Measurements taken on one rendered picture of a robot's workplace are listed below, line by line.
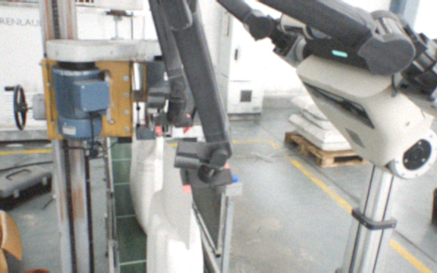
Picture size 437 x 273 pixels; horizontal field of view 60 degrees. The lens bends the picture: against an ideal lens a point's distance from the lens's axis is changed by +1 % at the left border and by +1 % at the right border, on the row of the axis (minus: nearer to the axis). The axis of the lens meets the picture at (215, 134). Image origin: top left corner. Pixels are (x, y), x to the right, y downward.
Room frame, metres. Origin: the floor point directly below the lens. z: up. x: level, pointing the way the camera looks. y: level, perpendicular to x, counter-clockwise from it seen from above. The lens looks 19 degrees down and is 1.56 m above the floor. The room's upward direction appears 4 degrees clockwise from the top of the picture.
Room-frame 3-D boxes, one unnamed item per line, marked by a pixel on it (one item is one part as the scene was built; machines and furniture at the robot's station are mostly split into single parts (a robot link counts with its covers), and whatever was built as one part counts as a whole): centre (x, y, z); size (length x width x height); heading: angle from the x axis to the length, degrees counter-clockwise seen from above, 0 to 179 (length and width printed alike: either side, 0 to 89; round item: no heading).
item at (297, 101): (4.34, -1.22, 0.56); 0.66 x 0.43 x 0.15; 105
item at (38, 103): (1.44, 0.71, 1.14); 0.11 x 0.06 x 0.11; 18
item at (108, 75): (1.37, 0.43, 1.23); 0.28 x 0.07 x 0.16; 18
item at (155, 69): (1.66, 0.22, 1.21); 0.30 x 0.25 x 0.30; 18
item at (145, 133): (1.50, 0.30, 1.04); 0.08 x 0.06 x 0.05; 108
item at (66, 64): (1.28, 0.49, 1.35); 0.12 x 0.12 x 0.04
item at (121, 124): (1.52, 0.54, 1.18); 0.34 x 0.25 x 0.31; 108
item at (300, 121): (4.34, -1.23, 0.32); 0.67 x 0.42 x 0.14; 112
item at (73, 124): (1.28, 0.49, 1.21); 0.15 x 0.15 x 0.25
